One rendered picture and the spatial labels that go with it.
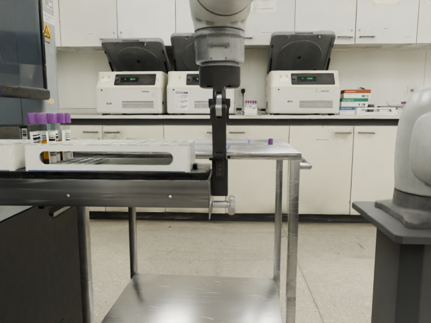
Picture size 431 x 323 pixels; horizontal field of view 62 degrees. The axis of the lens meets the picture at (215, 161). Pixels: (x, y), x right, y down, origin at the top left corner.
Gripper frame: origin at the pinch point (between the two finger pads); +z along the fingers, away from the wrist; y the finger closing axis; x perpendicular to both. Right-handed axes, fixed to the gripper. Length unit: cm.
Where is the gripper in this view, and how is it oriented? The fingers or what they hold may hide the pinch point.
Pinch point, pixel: (220, 177)
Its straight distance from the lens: 68.0
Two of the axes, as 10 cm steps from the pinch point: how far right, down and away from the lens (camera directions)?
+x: 10.0, 0.0, -0.5
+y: -0.5, 1.3, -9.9
